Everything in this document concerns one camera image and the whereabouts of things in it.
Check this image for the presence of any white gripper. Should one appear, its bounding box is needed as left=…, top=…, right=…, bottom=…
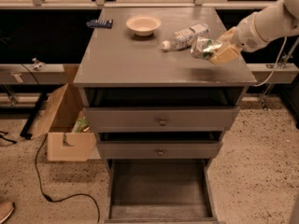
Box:
left=209, top=12, right=268, bottom=65

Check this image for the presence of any green 7up can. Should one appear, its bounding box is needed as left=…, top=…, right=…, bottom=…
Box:
left=191, top=37, right=222, bottom=60

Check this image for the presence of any grey top drawer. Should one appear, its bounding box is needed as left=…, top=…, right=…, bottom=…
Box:
left=83, top=107, right=239, bottom=133

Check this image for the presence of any grey drawer cabinet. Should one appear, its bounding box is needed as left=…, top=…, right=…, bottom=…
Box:
left=73, top=7, right=258, bottom=224

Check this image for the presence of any grey middle drawer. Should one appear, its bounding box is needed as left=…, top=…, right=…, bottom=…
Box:
left=97, top=141, right=222, bottom=160

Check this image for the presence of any grey open bottom drawer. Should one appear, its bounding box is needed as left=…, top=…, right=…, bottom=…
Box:
left=105, top=160, right=219, bottom=224

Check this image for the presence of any clear plastic water bottle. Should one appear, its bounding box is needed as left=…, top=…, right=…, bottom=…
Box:
left=162, top=23, right=209, bottom=51

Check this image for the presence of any white bowl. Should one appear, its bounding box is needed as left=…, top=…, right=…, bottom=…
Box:
left=126, top=15, right=161, bottom=36

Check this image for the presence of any green packet in box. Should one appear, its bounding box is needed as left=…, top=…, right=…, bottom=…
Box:
left=72, top=118, right=88, bottom=133

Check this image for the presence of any small clear clip object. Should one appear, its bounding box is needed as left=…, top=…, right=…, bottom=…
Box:
left=32, top=58, right=46, bottom=71

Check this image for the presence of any open cardboard box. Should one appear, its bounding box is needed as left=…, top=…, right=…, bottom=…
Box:
left=31, top=63, right=97, bottom=163

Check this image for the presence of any black leaning bar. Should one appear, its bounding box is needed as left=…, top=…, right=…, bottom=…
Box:
left=20, top=92, right=48, bottom=140

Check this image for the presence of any white hanging cable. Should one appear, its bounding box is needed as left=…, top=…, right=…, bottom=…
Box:
left=250, top=35, right=288, bottom=88

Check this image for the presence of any black floor cable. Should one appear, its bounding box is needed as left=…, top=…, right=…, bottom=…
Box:
left=34, top=133, right=101, bottom=224

